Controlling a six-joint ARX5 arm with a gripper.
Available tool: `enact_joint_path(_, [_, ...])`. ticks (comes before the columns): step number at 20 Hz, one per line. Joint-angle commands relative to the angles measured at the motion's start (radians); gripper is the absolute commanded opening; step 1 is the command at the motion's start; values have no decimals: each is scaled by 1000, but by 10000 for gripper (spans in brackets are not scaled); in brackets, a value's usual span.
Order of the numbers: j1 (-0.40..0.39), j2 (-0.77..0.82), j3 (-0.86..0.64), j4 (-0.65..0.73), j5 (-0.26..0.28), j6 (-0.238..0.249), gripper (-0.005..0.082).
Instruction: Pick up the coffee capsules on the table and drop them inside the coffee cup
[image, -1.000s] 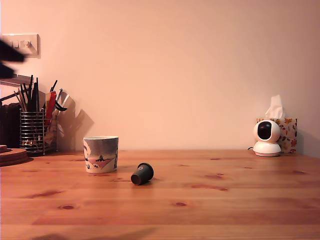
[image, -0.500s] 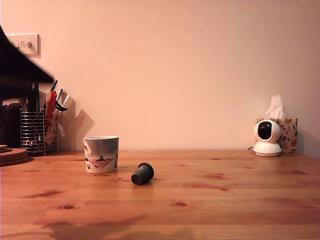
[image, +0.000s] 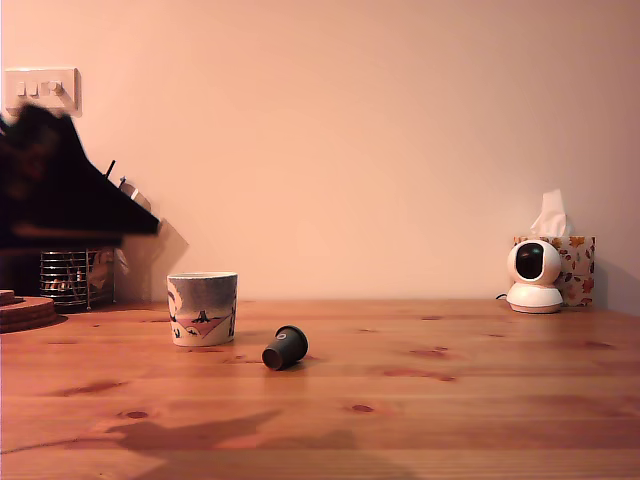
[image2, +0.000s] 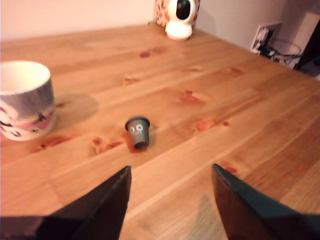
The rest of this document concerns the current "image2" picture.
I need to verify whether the white wall socket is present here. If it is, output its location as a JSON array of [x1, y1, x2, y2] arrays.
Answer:
[[250, 21, 284, 55]]

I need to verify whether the clear glass bowl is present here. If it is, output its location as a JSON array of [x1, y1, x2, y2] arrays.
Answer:
[[268, 39, 303, 60]]

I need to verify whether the leaf print tissue box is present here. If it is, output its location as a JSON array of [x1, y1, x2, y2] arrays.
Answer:
[[155, 0, 202, 28]]

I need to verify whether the grey coffee capsule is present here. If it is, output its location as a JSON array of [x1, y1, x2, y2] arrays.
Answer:
[[124, 114, 151, 151]]

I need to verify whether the painted landscape coffee cup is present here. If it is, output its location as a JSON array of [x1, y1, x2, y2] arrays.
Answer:
[[0, 60, 56, 142]]

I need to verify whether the small white round camera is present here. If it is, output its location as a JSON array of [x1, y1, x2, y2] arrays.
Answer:
[[164, 0, 196, 42]]

